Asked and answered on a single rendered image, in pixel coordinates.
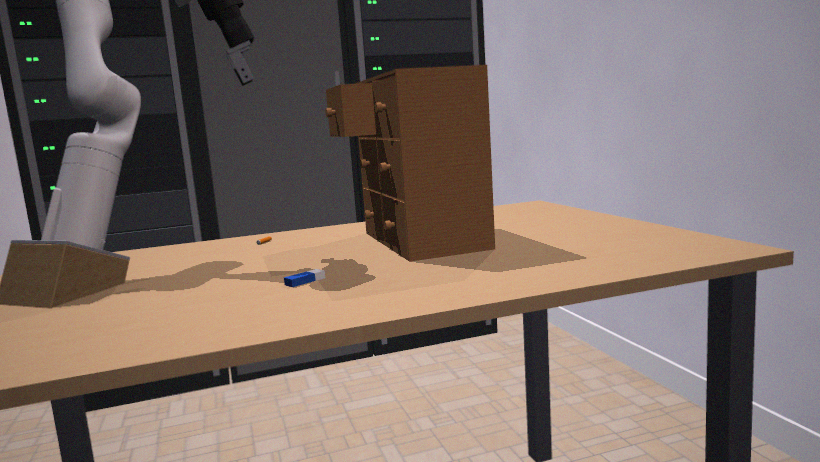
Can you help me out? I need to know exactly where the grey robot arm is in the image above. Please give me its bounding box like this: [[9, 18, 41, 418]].
[[41, 0, 141, 250]]

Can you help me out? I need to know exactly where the blue and white eraser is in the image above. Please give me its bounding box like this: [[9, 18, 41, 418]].
[[284, 269, 325, 287]]

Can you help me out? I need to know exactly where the brown wooden chest of drawers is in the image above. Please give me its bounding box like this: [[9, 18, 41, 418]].
[[355, 65, 495, 262]]

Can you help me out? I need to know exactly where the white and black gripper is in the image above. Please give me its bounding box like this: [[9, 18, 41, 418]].
[[197, 0, 254, 86]]

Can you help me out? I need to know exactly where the brown wooden drawer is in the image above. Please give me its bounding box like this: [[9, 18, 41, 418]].
[[377, 138, 404, 197], [373, 76, 399, 135], [382, 194, 408, 257], [363, 188, 385, 242], [325, 83, 376, 137], [359, 138, 380, 189]]

